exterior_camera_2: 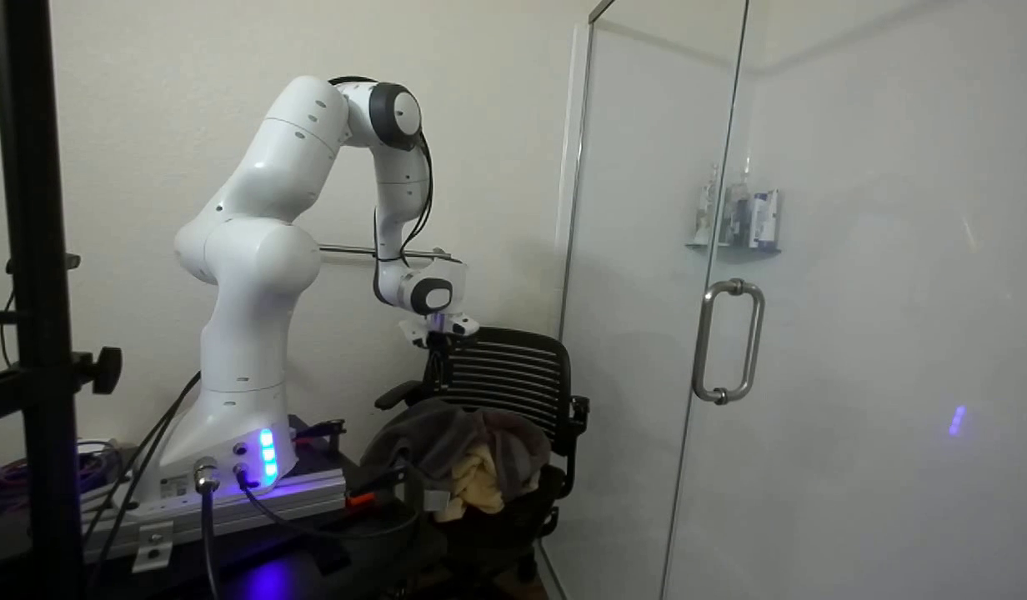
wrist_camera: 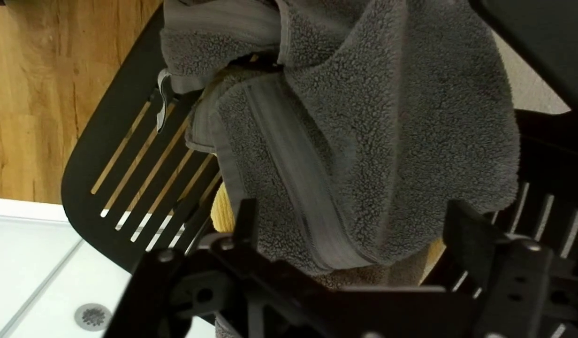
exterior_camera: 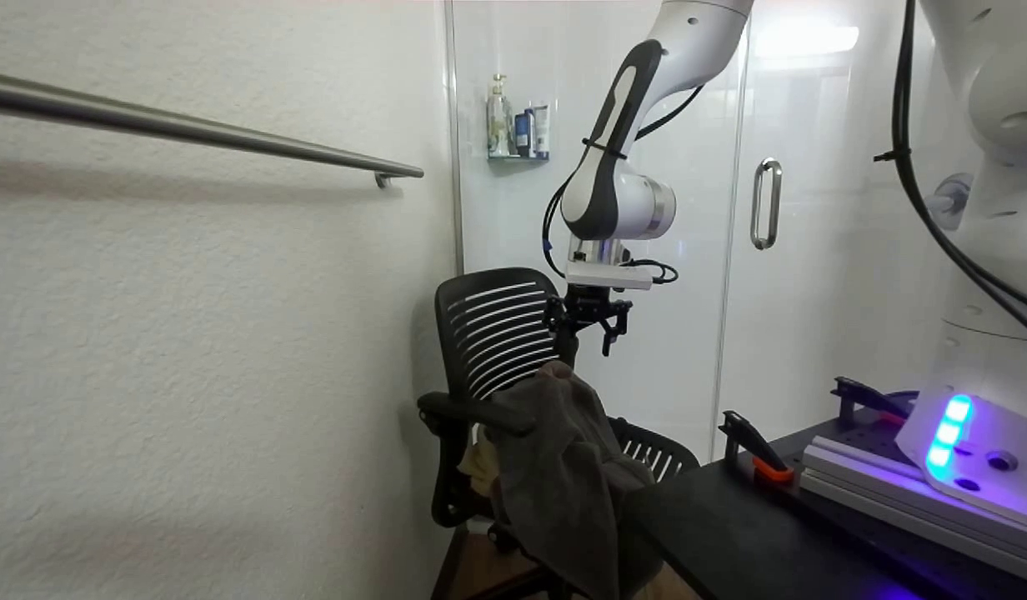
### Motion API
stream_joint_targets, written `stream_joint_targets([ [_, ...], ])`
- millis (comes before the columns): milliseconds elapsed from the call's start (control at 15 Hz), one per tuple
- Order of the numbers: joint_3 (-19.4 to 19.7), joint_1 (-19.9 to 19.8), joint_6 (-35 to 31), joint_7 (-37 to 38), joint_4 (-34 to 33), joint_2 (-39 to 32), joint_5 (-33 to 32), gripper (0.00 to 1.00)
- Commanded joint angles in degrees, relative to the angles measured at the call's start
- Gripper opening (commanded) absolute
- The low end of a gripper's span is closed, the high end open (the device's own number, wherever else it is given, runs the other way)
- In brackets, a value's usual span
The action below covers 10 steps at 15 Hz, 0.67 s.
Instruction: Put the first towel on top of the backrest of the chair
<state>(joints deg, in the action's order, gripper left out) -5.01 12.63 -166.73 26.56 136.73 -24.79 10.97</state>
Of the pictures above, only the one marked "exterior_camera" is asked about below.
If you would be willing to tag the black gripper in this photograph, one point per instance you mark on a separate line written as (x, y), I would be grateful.
(589, 303)

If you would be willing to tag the grey towel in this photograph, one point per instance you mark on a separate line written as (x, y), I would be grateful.
(559, 513)

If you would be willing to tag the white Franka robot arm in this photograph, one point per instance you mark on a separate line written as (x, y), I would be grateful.
(649, 208)

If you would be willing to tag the black mesh office chair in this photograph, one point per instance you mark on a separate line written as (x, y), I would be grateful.
(498, 336)

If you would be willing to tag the yellow towel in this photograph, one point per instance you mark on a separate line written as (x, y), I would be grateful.
(480, 461)

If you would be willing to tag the metal towel bar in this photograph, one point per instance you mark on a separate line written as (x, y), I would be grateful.
(201, 130)

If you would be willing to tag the glass shower panel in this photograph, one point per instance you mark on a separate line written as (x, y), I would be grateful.
(691, 368)

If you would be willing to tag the shower shelf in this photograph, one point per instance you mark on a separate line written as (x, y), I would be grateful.
(518, 158)

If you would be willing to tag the blue white container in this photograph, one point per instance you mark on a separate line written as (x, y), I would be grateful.
(532, 135)

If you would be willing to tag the glass shower door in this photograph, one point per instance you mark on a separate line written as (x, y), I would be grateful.
(847, 278)

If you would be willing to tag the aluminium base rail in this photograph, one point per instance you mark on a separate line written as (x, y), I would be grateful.
(913, 501)

